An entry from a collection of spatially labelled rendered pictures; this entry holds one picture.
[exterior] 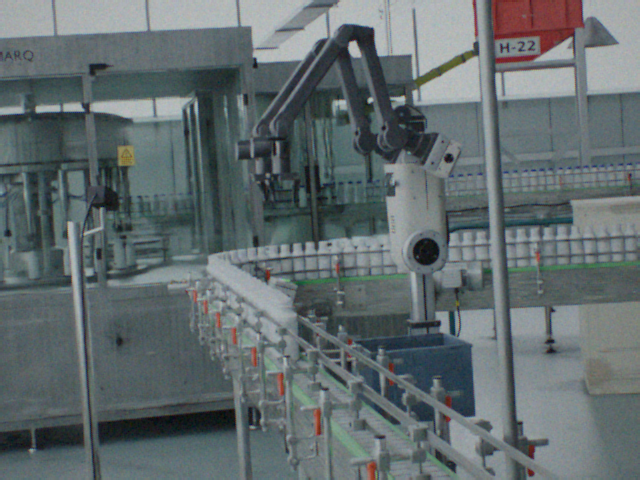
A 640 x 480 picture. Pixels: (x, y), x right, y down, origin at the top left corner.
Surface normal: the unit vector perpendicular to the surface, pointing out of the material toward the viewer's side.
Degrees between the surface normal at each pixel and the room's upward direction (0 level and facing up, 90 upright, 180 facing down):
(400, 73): 90
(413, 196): 90
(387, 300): 90
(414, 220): 101
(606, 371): 90
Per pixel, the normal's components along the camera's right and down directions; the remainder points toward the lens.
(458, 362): 0.18, 0.04
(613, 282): -0.14, 0.07
